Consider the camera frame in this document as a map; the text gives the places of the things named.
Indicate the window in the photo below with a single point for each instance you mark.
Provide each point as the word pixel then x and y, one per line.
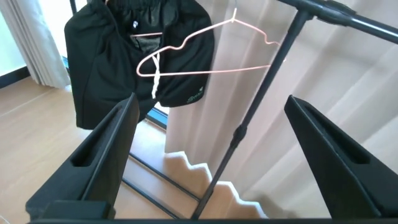
pixel 157 117

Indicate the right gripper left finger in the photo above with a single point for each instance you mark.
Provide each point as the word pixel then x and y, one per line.
pixel 102 155

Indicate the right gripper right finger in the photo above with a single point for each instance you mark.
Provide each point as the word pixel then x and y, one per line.
pixel 335 168

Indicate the black clothes rack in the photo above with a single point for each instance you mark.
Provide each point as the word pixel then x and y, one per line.
pixel 264 84

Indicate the black shorts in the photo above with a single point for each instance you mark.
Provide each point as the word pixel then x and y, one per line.
pixel 99 68

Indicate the pink clothes hanger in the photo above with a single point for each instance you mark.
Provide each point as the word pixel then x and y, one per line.
pixel 146 34
pixel 202 72

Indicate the beige curtain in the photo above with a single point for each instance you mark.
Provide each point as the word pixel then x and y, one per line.
pixel 40 46
pixel 311 93

